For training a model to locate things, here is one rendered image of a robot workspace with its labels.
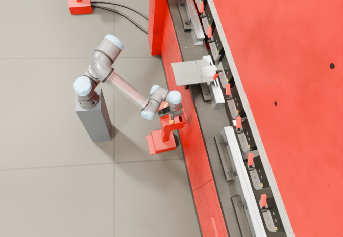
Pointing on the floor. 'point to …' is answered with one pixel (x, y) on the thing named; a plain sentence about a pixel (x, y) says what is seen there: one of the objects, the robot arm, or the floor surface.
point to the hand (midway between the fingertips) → (170, 117)
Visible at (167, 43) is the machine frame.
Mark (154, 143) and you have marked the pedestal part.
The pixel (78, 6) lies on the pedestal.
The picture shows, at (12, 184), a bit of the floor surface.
